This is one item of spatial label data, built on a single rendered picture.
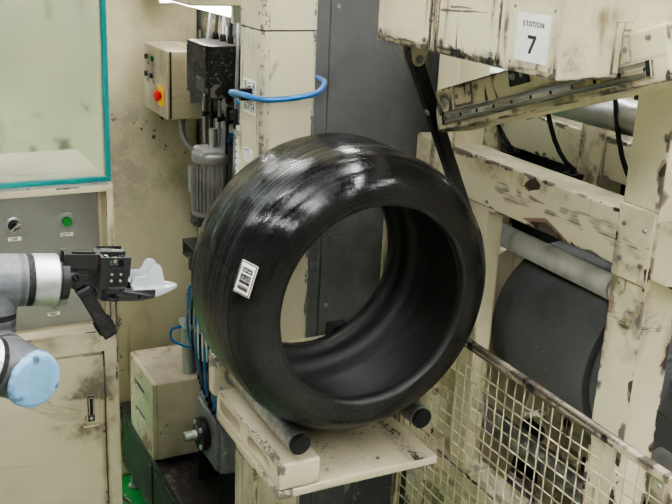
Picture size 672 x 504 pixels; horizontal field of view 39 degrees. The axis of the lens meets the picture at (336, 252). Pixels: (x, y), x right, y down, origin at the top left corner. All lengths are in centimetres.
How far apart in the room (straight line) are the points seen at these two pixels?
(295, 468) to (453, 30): 90
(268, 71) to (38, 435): 108
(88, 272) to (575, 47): 91
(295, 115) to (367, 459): 75
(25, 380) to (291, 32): 92
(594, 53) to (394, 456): 93
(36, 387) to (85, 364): 88
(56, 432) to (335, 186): 111
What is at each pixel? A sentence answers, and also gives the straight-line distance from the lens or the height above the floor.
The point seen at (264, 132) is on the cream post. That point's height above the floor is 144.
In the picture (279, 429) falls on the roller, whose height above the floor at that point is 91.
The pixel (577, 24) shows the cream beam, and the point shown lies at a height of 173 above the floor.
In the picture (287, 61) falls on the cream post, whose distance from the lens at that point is 205.
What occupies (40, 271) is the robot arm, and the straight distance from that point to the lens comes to 167.
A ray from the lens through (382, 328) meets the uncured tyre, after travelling 219.
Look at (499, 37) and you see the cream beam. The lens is 175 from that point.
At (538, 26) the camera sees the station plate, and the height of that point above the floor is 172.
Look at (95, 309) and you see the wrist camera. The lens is 173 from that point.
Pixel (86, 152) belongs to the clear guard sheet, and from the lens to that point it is 231.
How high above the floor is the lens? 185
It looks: 18 degrees down
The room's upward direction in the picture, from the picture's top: 3 degrees clockwise
